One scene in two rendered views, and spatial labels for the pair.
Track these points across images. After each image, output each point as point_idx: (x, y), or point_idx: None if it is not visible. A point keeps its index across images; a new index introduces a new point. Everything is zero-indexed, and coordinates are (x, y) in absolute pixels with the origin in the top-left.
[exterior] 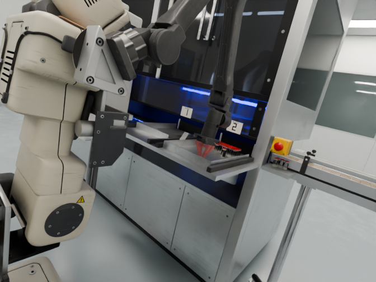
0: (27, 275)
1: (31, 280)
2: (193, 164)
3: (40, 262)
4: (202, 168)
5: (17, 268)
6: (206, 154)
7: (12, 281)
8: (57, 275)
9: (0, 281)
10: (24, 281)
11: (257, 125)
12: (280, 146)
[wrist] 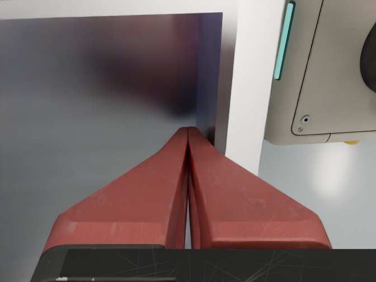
0: (313, 117)
1: (314, 107)
2: (236, 129)
3: (288, 132)
4: (258, 26)
5: (314, 135)
6: (199, 154)
7: (329, 115)
8: (280, 99)
9: (338, 123)
10: (319, 109)
11: None
12: None
